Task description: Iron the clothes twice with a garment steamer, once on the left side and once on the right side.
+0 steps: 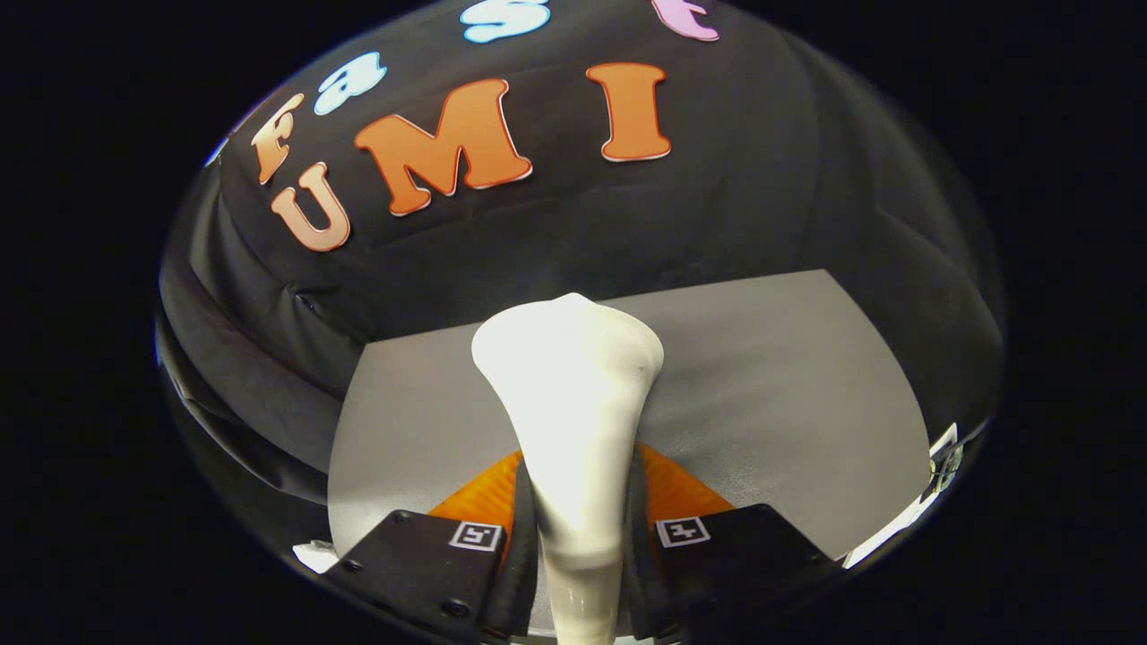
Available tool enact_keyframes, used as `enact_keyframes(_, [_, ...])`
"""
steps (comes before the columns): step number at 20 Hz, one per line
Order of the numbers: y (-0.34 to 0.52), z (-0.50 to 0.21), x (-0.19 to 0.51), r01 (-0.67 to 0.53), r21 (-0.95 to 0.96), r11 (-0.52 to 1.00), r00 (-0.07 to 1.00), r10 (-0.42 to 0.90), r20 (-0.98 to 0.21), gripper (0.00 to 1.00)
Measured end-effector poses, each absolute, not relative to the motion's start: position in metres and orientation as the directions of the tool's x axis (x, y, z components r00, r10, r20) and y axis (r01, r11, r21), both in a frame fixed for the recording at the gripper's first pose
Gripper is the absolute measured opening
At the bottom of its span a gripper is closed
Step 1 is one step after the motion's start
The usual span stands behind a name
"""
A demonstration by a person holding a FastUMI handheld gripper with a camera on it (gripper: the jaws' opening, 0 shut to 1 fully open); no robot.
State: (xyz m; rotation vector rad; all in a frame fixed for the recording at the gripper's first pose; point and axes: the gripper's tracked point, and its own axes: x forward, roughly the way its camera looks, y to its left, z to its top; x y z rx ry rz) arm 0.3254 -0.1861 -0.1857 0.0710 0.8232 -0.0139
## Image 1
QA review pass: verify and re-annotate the grey cabinet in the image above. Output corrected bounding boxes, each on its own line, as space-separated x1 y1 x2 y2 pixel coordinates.
327 269 933 574

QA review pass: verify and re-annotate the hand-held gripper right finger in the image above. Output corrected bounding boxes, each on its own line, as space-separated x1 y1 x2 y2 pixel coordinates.
623 443 848 641

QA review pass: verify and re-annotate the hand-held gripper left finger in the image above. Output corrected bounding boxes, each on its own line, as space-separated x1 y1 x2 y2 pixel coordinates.
318 448 543 645

